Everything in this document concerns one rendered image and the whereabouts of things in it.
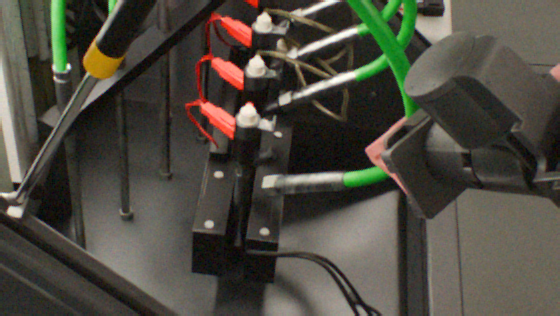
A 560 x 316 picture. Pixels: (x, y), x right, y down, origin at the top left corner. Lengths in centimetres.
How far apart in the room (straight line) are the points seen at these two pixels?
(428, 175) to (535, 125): 13
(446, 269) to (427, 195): 38
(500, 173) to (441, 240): 47
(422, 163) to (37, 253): 30
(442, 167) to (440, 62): 11
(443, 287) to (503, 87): 50
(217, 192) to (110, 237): 21
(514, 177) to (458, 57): 9
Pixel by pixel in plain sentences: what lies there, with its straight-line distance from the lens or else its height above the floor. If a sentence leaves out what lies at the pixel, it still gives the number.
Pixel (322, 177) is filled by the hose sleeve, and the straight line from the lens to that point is 86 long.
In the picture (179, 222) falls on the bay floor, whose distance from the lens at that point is 125.
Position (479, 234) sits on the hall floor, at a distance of 243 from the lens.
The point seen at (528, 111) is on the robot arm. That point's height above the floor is 140.
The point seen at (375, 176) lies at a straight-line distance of 82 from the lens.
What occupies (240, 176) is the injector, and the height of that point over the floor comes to 104.
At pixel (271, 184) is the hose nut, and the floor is 113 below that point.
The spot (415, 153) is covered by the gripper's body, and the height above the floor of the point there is 129.
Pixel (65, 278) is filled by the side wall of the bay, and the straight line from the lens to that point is 65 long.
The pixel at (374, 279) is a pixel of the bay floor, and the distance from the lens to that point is 122.
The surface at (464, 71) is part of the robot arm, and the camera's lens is 60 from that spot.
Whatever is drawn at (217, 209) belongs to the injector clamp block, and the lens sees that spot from 107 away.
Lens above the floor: 180
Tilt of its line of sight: 44 degrees down
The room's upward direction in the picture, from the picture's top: 3 degrees clockwise
